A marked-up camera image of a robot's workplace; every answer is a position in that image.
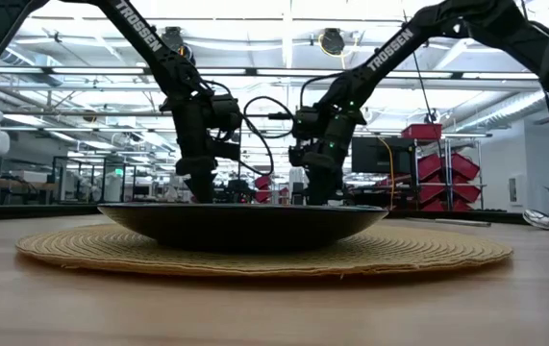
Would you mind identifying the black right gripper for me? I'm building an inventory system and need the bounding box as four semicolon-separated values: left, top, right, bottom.
306;108;366;207

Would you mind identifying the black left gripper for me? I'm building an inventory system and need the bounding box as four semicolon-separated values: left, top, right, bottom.
172;93;220;204

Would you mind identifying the dark patterned plate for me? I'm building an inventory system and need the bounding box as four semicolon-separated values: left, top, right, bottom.
96;202;390;254

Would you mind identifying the round yellow woven placemat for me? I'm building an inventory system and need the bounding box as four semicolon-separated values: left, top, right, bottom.
13;223;514;279

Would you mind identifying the silver knife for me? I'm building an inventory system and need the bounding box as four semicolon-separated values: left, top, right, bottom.
406;217;491;229

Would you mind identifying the black monitor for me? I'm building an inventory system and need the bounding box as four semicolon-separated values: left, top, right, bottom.
350;136;417;175

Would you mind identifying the red box on rack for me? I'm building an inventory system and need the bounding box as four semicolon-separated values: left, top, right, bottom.
401;123;443;141

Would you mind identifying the silver metal shelf rack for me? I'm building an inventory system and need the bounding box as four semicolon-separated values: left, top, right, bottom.
412;133;492;212

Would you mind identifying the cluttered background workbench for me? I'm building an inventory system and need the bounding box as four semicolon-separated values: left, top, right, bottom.
0;171;57;207

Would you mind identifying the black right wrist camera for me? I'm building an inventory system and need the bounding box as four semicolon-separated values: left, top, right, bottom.
287;143;323;169

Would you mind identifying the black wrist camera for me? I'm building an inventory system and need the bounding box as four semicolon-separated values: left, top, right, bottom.
211;138;242;162
287;143;323;169

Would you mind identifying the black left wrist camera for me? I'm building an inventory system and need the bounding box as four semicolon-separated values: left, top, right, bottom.
211;138;242;162

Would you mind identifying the yellow hanging cable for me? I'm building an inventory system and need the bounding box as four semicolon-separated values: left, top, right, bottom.
378;137;396;209

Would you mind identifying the black ceiling cord reel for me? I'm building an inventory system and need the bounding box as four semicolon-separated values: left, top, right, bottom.
162;26;197;64
319;27;347;58

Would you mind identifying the black metal cage frame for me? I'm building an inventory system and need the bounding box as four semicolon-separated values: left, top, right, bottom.
51;156;139;204

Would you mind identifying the silver spiral air duct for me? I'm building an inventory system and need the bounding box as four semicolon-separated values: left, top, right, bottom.
0;45;63;87
451;88;547;134

